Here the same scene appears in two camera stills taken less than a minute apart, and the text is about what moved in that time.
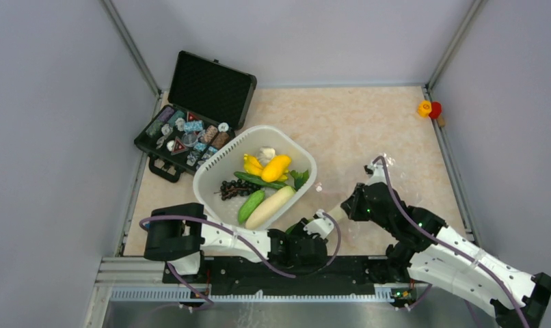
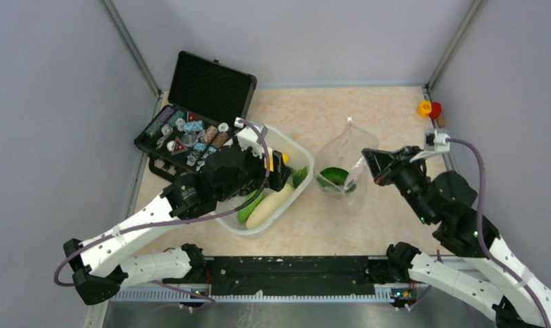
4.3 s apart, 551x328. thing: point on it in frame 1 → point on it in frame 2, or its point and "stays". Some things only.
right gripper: x=354 y=201 → x=381 y=162
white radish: x=269 y=207 stays
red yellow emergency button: x=429 y=108 stays
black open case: x=208 y=101 stays
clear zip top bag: x=336 y=213 → x=342 y=170
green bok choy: x=292 y=229 → x=335 y=178
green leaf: x=299 y=178 stays
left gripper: x=300 y=230 → x=277 y=178
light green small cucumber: x=250 y=205 stays
